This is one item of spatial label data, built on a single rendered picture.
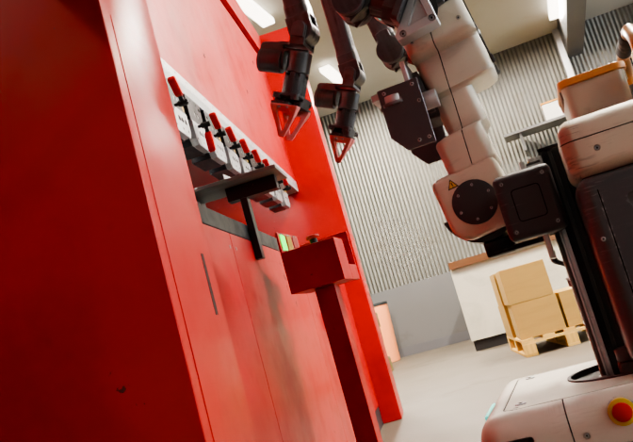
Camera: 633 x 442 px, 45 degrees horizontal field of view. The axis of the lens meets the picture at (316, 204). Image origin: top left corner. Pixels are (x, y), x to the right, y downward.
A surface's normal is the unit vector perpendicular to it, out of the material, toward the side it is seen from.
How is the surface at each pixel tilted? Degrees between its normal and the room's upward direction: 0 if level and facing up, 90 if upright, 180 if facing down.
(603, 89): 92
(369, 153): 90
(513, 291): 90
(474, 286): 90
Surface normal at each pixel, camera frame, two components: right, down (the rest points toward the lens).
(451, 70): -0.31, -0.08
